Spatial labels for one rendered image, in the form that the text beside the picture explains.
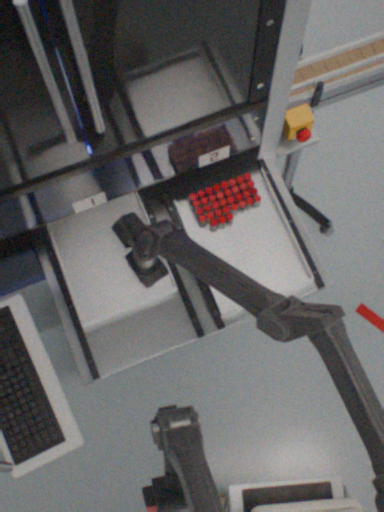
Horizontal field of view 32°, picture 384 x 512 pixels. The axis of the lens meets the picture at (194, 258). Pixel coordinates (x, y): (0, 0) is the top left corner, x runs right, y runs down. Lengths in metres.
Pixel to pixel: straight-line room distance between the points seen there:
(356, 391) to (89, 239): 0.87
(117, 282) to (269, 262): 0.41
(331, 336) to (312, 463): 1.38
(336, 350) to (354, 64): 0.97
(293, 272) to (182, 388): 0.95
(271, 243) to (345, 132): 1.28
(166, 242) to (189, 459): 0.52
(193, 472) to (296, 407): 1.53
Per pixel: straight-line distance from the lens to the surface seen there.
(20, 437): 1.84
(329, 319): 1.31
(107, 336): 1.78
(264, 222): 1.86
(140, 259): 1.57
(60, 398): 1.85
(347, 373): 1.32
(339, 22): 3.35
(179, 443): 1.19
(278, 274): 1.82
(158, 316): 1.78
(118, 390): 2.65
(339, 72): 2.01
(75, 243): 1.86
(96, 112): 1.29
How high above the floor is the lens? 2.61
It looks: 72 degrees down
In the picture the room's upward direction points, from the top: 1 degrees counter-clockwise
